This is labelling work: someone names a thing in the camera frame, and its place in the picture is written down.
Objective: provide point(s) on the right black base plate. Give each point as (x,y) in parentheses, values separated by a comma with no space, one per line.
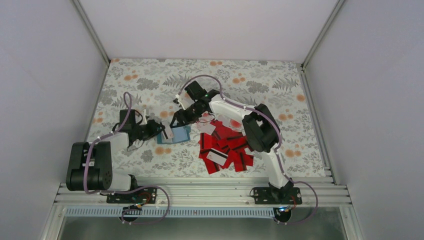
(270,196)

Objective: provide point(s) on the floral patterned table mat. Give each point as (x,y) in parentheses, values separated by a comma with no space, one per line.
(153,85)

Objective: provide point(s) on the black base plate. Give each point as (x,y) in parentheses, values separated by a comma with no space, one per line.
(270,196)
(143,196)

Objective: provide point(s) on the white card under stripe card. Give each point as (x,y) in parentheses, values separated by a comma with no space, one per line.
(217,157)

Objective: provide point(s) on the aluminium rail frame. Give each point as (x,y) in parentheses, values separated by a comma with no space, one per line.
(236,192)

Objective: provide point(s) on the pile of red cards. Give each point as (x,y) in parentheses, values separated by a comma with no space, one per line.
(228,139)

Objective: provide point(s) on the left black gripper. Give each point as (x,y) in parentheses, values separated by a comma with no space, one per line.
(152,131)

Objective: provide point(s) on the teal card holder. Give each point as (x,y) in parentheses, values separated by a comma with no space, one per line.
(180,134)

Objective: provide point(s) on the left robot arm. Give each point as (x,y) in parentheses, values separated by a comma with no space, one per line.
(90,166)

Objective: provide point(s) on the white card with black stripe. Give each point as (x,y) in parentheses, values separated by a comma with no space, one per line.
(167,133)

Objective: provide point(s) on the white card with red print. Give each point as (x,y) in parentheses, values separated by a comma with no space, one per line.
(206,127)

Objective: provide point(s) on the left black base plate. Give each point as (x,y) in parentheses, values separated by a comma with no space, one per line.
(143,196)

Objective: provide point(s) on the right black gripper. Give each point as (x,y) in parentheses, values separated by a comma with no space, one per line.
(181,123)

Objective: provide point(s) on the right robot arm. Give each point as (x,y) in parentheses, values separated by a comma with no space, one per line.
(261,130)

